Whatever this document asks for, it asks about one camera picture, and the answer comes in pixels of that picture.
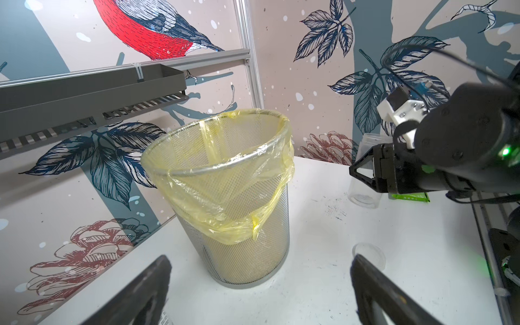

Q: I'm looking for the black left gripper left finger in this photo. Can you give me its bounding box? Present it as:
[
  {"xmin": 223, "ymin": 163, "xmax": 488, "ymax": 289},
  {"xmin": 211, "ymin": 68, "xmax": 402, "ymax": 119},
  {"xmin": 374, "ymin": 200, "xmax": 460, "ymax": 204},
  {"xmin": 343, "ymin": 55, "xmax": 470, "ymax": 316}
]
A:
[{"xmin": 83, "ymin": 255, "xmax": 171, "ymax": 324}]

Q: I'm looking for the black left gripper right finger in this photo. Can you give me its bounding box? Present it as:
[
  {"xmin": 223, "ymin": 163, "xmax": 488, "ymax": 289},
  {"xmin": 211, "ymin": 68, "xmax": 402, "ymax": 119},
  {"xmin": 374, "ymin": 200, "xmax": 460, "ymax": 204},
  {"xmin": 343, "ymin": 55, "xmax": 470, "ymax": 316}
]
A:
[{"xmin": 350, "ymin": 255, "xmax": 441, "ymax": 325}]

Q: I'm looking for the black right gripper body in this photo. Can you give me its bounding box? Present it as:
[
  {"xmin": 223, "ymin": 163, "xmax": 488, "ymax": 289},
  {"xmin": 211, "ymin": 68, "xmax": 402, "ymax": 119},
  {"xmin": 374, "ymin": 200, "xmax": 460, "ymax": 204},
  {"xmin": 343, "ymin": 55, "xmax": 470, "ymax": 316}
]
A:
[{"xmin": 373, "ymin": 143, "xmax": 430, "ymax": 194}]

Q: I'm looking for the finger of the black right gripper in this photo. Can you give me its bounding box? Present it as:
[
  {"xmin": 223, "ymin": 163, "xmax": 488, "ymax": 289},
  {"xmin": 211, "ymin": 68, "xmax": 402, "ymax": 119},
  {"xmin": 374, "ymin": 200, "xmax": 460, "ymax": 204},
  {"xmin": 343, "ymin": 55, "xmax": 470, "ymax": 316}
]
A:
[{"xmin": 348, "ymin": 145, "xmax": 385, "ymax": 192}]

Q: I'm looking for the clear jar with rice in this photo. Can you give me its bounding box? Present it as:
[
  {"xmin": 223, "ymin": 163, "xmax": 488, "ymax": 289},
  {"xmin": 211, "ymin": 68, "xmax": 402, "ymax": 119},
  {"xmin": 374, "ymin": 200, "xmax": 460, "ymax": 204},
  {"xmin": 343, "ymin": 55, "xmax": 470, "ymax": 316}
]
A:
[{"xmin": 348, "ymin": 134, "xmax": 392, "ymax": 209}]

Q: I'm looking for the clear plastic jar lid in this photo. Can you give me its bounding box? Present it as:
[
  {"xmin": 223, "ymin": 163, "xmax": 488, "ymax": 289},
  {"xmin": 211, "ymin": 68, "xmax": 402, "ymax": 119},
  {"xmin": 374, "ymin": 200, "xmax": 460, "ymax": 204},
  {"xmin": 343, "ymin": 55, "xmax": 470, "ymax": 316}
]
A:
[{"xmin": 352, "ymin": 242, "xmax": 386, "ymax": 271}]

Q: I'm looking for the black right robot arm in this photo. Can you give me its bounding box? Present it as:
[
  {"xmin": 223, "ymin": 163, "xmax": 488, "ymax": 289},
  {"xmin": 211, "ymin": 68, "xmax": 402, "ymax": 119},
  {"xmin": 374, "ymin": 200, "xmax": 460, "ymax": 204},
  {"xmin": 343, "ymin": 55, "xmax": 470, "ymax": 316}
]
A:
[{"xmin": 349, "ymin": 80, "xmax": 519, "ymax": 203}]

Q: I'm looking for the green snack packet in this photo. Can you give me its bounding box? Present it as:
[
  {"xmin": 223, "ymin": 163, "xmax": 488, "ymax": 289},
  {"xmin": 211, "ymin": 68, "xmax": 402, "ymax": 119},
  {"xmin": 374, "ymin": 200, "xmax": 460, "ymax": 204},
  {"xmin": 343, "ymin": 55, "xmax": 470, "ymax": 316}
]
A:
[{"xmin": 391, "ymin": 193, "xmax": 430, "ymax": 203}]

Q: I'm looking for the mesh bin with yellow bag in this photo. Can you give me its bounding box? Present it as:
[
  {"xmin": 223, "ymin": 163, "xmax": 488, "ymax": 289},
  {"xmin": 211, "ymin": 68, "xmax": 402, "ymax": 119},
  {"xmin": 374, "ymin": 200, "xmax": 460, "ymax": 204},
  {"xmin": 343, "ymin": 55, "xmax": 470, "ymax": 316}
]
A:
[{"xmin": 141, "ymin": 109, "xmax": 295, "ymax": 289}]

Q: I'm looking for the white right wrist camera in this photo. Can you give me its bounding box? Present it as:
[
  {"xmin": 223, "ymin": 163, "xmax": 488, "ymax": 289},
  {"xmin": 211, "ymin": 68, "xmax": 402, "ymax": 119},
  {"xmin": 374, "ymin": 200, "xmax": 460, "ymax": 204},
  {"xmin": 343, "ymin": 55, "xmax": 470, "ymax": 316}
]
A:
[{"xmin": 377, "ymin": 85, "xmax": 429, "ymax": 137}]

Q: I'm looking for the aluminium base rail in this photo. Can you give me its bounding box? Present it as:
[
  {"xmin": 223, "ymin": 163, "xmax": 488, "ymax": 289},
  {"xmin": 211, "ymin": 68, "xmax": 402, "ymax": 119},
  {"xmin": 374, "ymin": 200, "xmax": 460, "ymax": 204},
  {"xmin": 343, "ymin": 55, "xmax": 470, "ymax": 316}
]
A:
[{"xmin": 471, "ymin": 192, "xmax": 519, "ymax": 324}]

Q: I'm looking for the black hanging wire basket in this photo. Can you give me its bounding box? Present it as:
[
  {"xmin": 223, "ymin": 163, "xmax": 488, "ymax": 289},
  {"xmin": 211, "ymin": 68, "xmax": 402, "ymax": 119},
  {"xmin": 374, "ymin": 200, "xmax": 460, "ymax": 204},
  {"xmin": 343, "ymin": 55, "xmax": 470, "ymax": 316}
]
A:
[{"xmin": 1, "ymin": 64, "xmax": 188, "ymax": 159}]

